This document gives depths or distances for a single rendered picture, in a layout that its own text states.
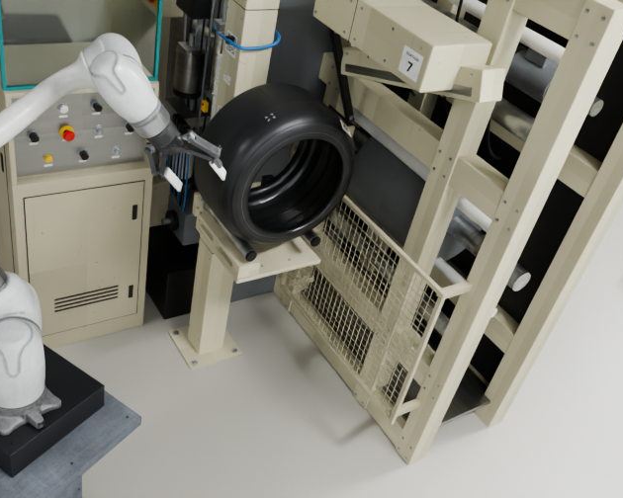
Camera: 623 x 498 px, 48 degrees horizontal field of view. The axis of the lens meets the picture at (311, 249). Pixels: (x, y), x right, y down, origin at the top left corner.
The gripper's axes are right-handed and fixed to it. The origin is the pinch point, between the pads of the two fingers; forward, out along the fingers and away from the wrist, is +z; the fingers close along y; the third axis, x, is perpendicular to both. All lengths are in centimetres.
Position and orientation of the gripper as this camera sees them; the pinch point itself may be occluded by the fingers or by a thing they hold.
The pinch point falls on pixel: (200, 179)
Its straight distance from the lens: 185.4
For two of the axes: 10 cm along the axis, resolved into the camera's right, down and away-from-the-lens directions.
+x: -0.7, 8.1, -5.9
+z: 4.1, 5.6, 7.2
